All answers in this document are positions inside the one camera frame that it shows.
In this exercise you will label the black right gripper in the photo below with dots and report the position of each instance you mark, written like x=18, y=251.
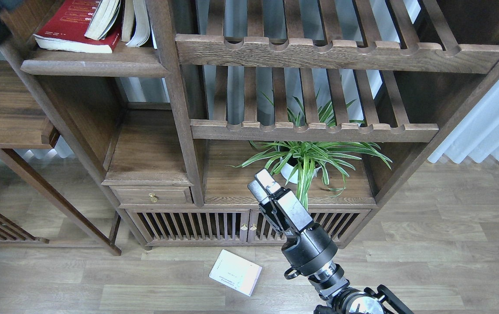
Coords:
x=308, y=248

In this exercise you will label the white lavender cover book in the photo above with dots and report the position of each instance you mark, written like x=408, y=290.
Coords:
x=235, y=272

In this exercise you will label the thick yellow grey book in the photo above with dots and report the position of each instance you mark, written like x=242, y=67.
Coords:
x=103, y=19

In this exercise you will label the red cover book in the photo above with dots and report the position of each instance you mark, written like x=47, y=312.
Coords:
x=66, y=30

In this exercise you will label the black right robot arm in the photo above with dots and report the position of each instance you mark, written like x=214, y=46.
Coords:
x=341, y=298

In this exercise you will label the upright cream books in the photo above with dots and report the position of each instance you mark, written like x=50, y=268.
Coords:
x=136, y=27

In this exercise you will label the white plant pot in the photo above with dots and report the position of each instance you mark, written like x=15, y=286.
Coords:
x=291, y=173

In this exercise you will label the green spider plant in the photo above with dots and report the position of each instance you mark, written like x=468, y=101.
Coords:
x=337, y=154

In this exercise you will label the brass drawer knob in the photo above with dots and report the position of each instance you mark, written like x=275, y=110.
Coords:
x=153, y=198

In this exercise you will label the large wooden bookshelf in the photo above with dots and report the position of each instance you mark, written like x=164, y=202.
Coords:
x=175, y=120

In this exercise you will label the white pleated curtain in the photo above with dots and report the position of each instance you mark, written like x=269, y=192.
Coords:
x=477, y=136

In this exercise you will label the wooden side table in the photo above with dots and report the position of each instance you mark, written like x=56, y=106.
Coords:
x=23, y=125

